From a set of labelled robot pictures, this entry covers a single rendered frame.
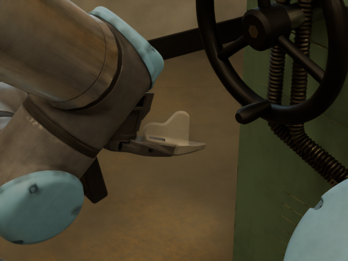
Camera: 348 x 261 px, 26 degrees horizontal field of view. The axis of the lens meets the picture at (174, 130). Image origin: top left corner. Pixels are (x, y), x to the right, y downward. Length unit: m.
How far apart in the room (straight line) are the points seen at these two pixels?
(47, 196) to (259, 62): 0.73
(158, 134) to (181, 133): 0.03
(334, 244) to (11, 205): 0.31
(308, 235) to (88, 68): 0.23
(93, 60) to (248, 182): 0.92
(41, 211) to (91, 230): 1.24
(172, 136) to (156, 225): 1.01
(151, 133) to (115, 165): 1.22
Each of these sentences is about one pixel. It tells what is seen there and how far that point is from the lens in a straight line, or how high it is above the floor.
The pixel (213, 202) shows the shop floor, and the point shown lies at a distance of 2.04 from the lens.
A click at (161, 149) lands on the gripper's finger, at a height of 0.72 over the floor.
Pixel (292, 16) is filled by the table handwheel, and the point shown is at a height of 0.82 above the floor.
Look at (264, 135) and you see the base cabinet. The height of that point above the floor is 0.48.
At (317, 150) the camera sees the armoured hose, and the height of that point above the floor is 0.61.
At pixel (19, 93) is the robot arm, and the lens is 0.85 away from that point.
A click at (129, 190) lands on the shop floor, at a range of 2.09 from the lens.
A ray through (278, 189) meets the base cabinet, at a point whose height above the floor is 0.38.
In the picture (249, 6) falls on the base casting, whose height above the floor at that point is 0.72.
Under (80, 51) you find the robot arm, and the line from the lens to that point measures 0.61.
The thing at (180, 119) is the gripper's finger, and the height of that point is 0.75.
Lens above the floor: 1.25
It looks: 32 degrees down
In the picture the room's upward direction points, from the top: straight up
